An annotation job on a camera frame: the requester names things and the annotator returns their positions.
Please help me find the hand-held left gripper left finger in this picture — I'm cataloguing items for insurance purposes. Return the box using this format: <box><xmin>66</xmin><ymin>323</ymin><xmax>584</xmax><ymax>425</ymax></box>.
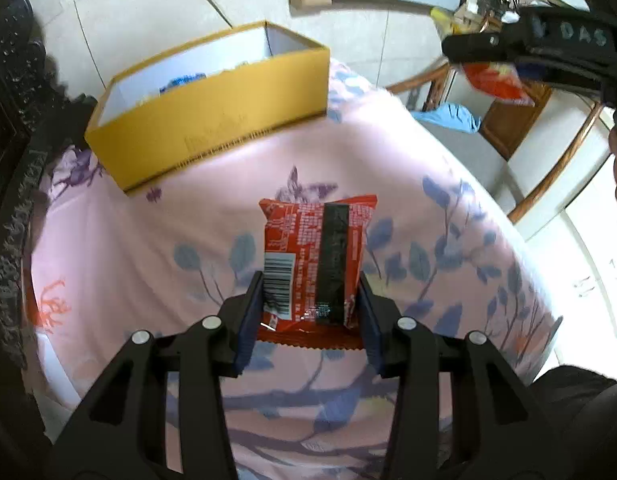
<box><xmin>51</xmin><ymin>270</ymin><xmax>265</xmax><ymax>480</ymax></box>

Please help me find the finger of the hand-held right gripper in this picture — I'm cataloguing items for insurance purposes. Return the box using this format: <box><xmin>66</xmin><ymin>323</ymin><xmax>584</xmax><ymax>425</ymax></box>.
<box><xmin>441</xmin><ymin>22</ymin><xmax>534</xmax><ymax>63</ymax></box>
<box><xmin>511</xmin><ymin>55</ymin><xmax>606</xmax><ymax>108</ymax></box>

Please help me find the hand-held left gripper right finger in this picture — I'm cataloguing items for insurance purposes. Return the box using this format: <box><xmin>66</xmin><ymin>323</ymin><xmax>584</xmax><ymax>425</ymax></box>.
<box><xmin>357</xmin><ymin>275</ymin><xmax>564</xmax><ymax>480</ymax></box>

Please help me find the red cartoon snack packet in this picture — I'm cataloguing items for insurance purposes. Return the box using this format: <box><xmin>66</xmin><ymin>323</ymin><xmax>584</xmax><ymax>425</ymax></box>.
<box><xmin>431</xmin><ymin>6</ymin><xmax>536</xmax><ymax>107</ymax></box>

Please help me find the red barcode snack packet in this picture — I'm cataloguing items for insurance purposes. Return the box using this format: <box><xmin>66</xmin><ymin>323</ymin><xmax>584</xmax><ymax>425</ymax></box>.
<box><xmin>257</xmin><ymin>194</ymin><xmax>379</xmax><ymax>351</ymax></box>

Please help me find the yellow cardboard box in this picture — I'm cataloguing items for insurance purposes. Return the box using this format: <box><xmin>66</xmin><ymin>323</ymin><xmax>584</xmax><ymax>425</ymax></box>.
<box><xmin>84</xmin><ymin>20</ymin><xmax>331</xmax><ymax>193</ymax></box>

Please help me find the blue cloth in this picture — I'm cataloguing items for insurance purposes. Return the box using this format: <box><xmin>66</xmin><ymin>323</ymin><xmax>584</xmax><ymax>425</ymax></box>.
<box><xmin>413</xmin><ymin>102</ymin><xmax>484</xmax><ymax>133</ymax></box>

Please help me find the wooden chair with grey cushion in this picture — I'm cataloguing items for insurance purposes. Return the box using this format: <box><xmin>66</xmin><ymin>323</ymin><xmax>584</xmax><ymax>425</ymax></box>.
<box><xmin>385</xmin><ymin>60</ymin><xmax>606</xmax><ymax>226</ymax></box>

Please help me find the pink floral tablecloth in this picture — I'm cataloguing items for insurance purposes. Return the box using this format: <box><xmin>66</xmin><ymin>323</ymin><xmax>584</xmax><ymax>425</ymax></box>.
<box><xmin>31</xmin><ymin>57</ymin><xmax>564</xmax><ymax>480</ymax></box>

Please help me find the white cabinet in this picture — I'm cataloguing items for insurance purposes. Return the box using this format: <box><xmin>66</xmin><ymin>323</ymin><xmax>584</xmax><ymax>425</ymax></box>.
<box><xmin>508</xmin><ymin>90</ymin><xmax>617</xmax><ymax>361</ymax></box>

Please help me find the person's dark clothing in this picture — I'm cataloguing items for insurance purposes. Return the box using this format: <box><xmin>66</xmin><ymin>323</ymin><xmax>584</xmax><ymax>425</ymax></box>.
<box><xmin>531</xmin><ymin>365</ymin><xmax>617</xmax><ymax>480</ymax></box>

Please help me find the blue snack packet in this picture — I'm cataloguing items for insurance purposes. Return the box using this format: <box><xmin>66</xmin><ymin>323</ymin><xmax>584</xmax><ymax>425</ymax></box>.
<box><xmin>158</xmin><ymin>74</ymin><xmax>206</xmax><ymax>96</ymax></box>

